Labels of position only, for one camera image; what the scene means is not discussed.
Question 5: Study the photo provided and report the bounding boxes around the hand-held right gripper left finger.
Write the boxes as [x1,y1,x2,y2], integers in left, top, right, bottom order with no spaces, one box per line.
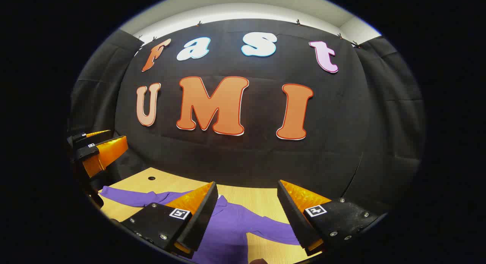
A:
[121,181,219,259]

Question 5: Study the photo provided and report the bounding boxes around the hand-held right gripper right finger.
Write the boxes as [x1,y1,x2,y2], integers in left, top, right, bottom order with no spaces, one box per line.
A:
[276,179,388,257]

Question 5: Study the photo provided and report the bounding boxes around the purple shirt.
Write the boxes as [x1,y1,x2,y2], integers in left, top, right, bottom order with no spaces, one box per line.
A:
[99,185,302,264]

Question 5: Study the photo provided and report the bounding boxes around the black backdrop cloth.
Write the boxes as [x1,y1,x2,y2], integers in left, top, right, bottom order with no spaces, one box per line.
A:
[68,18,426,219]

